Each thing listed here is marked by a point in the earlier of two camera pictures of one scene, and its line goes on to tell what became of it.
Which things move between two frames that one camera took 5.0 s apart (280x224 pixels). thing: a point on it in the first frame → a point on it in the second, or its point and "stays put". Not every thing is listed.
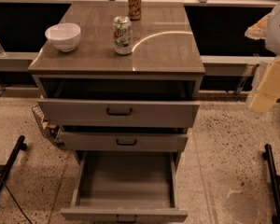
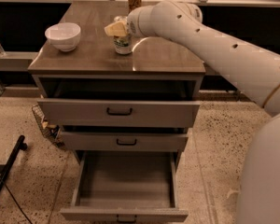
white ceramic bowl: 64,35 stays put
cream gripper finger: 274,81 → 141,22
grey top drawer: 119,113 stays put
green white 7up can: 122,35 stays put
